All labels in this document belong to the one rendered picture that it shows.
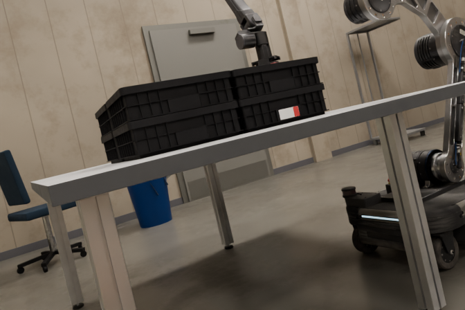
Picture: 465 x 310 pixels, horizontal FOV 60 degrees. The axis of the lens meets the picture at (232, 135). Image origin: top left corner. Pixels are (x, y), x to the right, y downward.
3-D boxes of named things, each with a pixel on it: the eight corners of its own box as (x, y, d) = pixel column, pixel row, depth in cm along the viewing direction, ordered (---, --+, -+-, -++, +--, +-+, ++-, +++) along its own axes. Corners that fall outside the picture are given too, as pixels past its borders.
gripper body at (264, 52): (275, 59, 153) (271, 40, 153) (252, 67, 157) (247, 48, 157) (281, 60, 159) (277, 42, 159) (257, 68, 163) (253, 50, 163)
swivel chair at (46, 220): (85, 245, 367) (60, 142, 365) (93, 256, 318) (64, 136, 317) (16, 268, 341) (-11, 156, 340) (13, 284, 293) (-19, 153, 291)
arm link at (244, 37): (258, 13, 158) (250, 29, 165) (233, 15, 153) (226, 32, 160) (272, 35, 154) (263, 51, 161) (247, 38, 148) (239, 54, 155)
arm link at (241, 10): (214, -51, 172) (208, -30, 180) (203, -51, 169) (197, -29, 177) (266, 19, 157) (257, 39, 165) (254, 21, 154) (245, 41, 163)
